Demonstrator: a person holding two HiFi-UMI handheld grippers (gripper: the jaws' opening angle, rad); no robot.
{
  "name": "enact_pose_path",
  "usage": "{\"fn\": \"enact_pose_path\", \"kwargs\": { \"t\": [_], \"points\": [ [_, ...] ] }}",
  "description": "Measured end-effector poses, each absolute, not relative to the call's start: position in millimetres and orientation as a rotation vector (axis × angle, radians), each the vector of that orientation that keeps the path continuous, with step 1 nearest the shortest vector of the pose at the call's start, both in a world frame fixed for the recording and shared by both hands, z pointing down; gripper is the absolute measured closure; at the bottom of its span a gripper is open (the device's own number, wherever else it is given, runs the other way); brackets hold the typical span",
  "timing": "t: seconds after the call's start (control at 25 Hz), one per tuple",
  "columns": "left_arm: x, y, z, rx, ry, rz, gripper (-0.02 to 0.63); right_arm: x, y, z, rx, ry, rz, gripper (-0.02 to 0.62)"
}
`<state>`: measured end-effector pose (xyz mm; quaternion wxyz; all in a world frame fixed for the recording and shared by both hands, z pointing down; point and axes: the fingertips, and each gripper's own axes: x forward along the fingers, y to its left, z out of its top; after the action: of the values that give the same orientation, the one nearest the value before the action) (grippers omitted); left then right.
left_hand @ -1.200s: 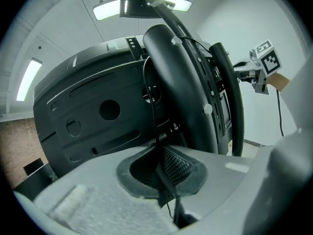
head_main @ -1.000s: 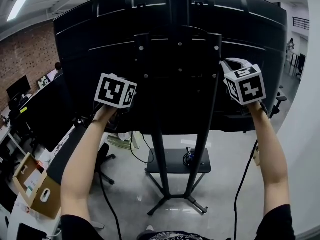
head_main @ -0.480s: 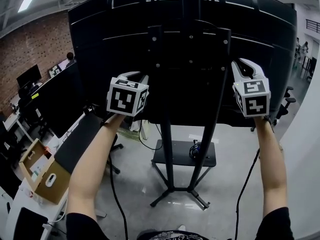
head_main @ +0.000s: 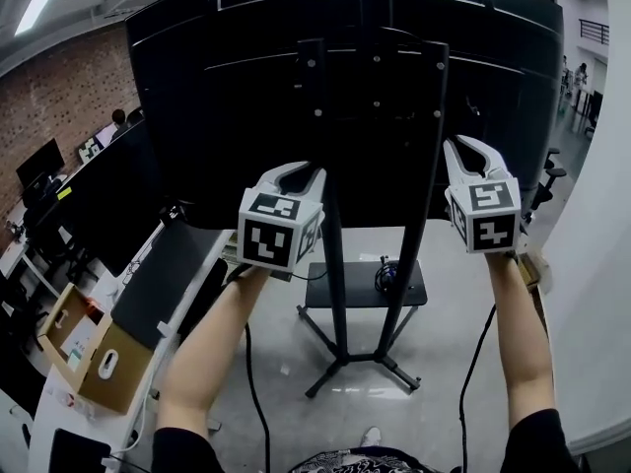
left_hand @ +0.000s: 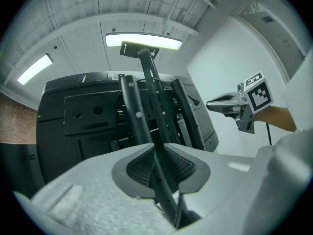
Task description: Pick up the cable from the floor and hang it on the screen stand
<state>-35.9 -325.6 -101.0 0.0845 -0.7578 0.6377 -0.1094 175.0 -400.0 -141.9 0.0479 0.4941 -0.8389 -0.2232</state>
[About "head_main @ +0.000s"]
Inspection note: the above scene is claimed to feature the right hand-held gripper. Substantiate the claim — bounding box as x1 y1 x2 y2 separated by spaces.
443 134 524 255

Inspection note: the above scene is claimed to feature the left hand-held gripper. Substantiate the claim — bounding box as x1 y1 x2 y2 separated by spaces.
237 161 328 271

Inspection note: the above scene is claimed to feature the black screen stand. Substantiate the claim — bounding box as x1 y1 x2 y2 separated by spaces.
294 38 451 399

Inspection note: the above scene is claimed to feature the person's left forearm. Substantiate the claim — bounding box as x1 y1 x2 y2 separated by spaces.
157 263 273 443

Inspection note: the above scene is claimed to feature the person's right forearm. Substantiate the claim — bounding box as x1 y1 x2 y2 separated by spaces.
484 250 561 432

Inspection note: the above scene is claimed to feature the large black screen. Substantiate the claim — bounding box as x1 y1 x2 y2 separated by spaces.
124 0 566 232

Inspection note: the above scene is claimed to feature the black office chair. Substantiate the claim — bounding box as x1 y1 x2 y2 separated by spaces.
532 147 569 212

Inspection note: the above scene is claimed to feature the black desk mat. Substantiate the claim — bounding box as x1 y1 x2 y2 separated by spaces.
109 218 222 350

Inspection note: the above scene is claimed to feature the black metal railing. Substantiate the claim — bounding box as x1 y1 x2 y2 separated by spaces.
578 17 611 46

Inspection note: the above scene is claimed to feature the black desk partition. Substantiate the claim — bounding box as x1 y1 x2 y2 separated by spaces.
62 119 165 278

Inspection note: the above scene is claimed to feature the monitor showing checker pattern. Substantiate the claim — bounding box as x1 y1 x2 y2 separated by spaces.
77 135 103 165

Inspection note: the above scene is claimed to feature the black computer monitor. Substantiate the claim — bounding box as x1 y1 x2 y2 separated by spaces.
15 138 66 190

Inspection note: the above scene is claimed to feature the open cardboard box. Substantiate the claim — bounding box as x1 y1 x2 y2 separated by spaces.
37 282 155 416

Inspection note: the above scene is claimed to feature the person's black patterned shirt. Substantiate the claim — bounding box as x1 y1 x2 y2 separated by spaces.
151 408 579 473

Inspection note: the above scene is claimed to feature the ceiling strip light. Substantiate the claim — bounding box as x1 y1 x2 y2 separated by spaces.
13 0 64 37

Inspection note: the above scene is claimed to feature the black tablet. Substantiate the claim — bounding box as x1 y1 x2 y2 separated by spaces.
48 428 113 473

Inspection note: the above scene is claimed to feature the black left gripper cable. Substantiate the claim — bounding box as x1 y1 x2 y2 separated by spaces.
243 321 273 473

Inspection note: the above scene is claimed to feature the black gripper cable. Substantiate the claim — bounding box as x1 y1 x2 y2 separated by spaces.
457 303 497 473
243 321 273 473

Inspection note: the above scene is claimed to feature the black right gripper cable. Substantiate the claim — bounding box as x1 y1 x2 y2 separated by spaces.
457 303 497 473

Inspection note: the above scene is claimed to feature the white desk cable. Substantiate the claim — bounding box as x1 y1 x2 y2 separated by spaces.
108 391 162 463

